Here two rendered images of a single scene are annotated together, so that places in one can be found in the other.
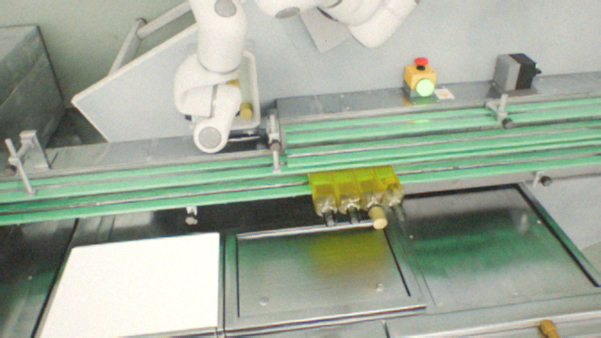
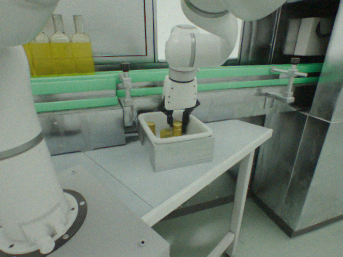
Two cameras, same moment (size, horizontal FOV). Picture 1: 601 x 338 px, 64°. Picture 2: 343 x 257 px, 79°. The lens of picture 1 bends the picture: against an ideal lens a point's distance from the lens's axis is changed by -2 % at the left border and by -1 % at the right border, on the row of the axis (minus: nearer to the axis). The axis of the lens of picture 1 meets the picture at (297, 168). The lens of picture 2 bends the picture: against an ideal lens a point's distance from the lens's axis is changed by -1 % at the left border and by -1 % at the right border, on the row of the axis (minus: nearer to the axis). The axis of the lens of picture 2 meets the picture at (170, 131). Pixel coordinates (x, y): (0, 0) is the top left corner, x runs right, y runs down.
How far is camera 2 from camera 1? 96 cm
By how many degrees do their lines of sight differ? 37
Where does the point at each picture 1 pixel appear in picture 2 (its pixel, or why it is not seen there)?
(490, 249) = not seen: outside the picture
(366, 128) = (36, 93)
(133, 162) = (221, 92)
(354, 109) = (47, 120)
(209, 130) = (188, 28)
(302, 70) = (101, 161)
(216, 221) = not seen: hidden behind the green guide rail
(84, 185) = (246, 75)
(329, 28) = (67, 182)
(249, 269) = (136, 21)
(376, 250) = not seen: hidden behind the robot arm
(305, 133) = (98, 89)
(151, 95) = (224, 136)
